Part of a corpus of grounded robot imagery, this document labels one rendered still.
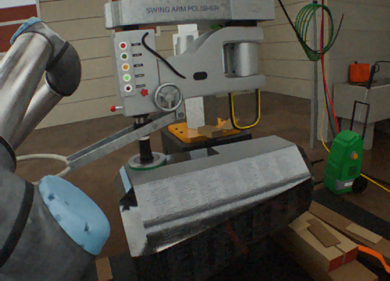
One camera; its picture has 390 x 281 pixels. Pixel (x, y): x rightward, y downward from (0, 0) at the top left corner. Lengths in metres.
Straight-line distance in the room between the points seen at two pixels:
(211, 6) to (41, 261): 1.41
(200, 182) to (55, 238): 1.09
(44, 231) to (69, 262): 0.06
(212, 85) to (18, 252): 1.34
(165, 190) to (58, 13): 6.53
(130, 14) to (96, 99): 6.15
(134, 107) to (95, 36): 6.11
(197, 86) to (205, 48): 0.21
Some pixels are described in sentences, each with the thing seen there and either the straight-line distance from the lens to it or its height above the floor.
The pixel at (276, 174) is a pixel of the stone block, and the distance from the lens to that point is 1.65.
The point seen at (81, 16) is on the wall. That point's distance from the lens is 7.54.
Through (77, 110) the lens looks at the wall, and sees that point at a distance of 7.54.
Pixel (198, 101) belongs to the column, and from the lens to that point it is 2.30.
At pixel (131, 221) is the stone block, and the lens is 1.40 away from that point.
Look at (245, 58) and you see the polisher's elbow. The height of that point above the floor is 1.35.
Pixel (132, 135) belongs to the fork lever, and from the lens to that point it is 1.53.
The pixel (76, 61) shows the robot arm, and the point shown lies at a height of 1.42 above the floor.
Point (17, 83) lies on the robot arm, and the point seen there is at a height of 1.40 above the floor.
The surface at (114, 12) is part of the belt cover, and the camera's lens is 1.47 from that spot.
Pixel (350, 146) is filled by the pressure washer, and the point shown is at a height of 0.49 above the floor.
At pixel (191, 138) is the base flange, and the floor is 0.78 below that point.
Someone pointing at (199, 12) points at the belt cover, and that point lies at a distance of 1.57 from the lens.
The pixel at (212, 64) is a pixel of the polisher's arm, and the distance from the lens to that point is 1.59.
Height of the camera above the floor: 1.42
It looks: 17 degrees down
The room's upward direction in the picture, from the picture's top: 5 degrees counter-clockwise
